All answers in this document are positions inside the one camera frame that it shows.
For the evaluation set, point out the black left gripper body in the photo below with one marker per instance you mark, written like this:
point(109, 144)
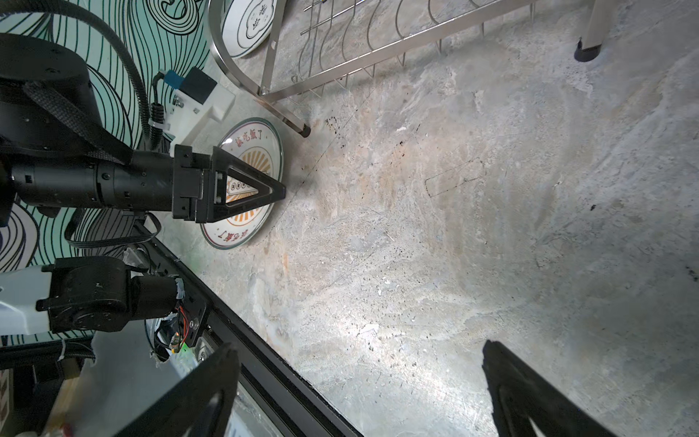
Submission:
point(152, 181)

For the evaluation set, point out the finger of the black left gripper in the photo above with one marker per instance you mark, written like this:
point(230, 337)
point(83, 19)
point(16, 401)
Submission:
point(242, 184)

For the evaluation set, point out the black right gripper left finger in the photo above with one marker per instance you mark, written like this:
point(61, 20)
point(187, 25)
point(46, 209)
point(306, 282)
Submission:
point(199, 405)

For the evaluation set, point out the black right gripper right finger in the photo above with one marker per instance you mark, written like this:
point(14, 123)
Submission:
point(525, 404)

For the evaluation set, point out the left white plate orange sunburst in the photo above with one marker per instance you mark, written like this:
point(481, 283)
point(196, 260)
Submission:
point(256, 142)

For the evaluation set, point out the white plate green flower outline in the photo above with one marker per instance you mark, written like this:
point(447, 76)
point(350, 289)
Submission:
point(247, 24)

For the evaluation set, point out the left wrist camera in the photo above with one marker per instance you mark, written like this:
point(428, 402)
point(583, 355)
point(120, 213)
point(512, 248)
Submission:
point(196, 99)

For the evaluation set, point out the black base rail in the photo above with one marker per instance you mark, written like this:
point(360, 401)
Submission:
point(273, 393)

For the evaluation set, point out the steel wire dish rack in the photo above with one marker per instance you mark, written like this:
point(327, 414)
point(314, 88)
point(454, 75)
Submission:
point(315, 43)

